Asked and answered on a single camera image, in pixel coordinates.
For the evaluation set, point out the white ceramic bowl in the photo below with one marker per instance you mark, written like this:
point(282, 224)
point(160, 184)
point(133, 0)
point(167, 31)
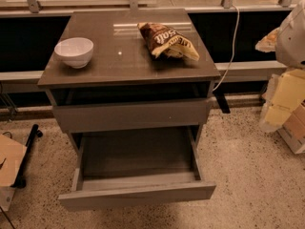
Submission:
point(75, 52)

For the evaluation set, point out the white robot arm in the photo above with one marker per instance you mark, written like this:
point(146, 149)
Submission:
point(288, 40)

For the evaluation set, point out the cardboard box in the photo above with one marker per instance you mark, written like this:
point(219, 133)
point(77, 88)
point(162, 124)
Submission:
point(11, 157)
point(293, 130)

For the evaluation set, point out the cardboard box right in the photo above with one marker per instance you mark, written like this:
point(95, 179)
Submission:
point(293, 130)

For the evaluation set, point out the brown chip bag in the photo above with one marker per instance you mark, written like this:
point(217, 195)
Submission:
point(162, 39)

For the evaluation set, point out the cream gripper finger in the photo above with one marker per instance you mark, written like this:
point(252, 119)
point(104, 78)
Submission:
point(268, 42)

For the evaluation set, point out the cardboard box left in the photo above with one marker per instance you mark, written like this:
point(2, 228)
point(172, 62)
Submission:
point(11, 157)

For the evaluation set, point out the grey drawer cabinet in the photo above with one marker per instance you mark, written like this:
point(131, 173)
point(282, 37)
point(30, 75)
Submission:
point(122, 70)

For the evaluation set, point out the black pole on floor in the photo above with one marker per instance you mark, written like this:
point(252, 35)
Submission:
point(20, 181)

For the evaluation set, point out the open grey middle drawer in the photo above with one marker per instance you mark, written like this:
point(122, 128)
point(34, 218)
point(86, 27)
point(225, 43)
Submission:
point(136, 167)

